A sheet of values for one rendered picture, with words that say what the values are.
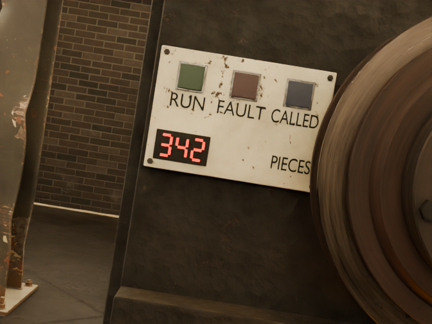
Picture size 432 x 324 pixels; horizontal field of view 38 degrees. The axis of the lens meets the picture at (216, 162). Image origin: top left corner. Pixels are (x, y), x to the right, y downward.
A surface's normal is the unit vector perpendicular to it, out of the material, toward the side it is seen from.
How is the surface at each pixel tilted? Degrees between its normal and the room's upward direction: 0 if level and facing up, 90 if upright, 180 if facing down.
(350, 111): 90
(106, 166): 90
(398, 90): 90
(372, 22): 90
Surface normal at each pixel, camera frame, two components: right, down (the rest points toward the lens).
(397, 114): -0.75, -0.46
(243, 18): 0.00, 0.05
